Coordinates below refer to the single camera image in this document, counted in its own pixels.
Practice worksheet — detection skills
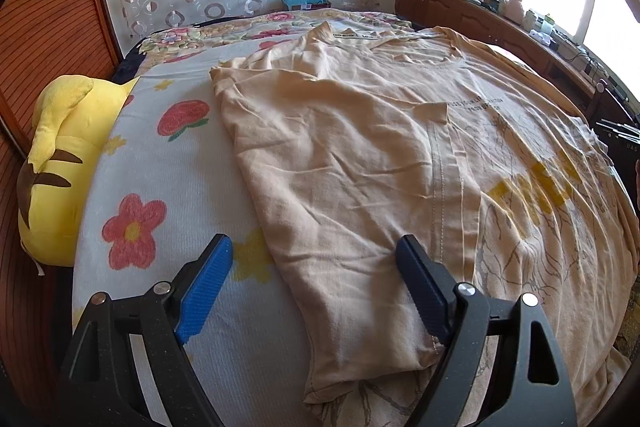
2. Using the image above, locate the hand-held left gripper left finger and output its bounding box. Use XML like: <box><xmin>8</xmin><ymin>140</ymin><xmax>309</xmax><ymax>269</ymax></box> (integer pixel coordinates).
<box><xmin>59</xmin><ymin>233</ymin><xmax>234</xmax><ymax>427</ymax></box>

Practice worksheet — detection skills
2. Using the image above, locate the yellow plush toy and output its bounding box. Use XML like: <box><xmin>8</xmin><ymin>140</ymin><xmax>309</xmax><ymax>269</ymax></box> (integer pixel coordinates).
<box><xmin>17</xmin><ymin>75</ymin><xmax>141</xmax><ymax>268</ymax></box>

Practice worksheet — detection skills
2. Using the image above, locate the beige rose print blanket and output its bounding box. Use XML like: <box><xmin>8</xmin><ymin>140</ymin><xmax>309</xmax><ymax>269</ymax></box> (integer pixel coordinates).
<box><xmin>122</xmin><ymin>8</ymin><xmax>416</xmax><ymax>64</ymax></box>

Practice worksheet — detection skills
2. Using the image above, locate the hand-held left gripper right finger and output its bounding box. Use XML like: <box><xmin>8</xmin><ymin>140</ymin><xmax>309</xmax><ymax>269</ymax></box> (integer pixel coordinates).
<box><xmin>395</xmin><ymin>234</ymin><xmax>579</xmax><ymax>427</ymax></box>

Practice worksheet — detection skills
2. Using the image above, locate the wooden slatted wardrobe door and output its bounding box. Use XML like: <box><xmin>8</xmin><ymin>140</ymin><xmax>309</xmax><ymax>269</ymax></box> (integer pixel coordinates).
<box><xmin>0</xmin><ymin>0</ymin><xmax>124</xmax><ymax>427</ymax></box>

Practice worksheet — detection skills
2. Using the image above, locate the beige printed t-shirt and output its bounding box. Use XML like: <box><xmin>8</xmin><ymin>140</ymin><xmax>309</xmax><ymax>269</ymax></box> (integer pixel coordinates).
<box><xmin>209</xmin><ymin>21</ymin><xmax>640</xmax><ymax>427</ymax></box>

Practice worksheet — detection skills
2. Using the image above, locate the white flower print bedsheet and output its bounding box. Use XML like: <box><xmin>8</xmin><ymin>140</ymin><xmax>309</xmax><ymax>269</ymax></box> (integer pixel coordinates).
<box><xmin>71</xmin><ymin>36</ymin><xmax>323</xmax><ymax>427</ymax></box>

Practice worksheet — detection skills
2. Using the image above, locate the brown wooden cabinet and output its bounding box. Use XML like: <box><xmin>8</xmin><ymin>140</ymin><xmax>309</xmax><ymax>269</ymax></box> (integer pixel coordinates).
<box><xmin>395</xmin><ymin>0</ymin><xmax>621</xmax><ymax>128</ymax></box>

